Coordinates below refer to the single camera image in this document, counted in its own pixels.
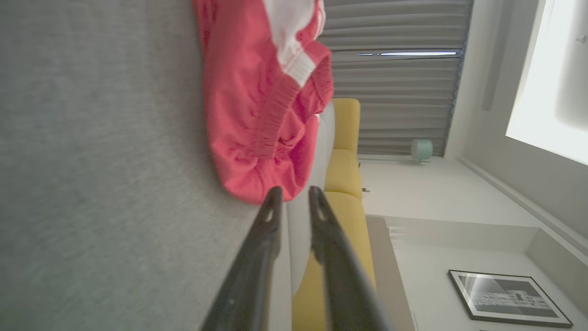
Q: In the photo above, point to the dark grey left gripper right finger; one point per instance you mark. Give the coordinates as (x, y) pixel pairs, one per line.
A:
(342, 285)

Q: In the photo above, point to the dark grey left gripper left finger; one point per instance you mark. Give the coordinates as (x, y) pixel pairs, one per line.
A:
(250, 276)

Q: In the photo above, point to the red shirt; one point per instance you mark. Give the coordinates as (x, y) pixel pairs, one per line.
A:
(243, 101)

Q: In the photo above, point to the mint green round lamp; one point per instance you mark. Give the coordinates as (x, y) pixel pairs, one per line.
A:
(421, 150)

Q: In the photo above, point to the black framed picture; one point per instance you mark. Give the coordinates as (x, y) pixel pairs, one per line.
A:
(507, 299)

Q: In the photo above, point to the grey pleated curtain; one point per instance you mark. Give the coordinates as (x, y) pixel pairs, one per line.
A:
(395, 92)

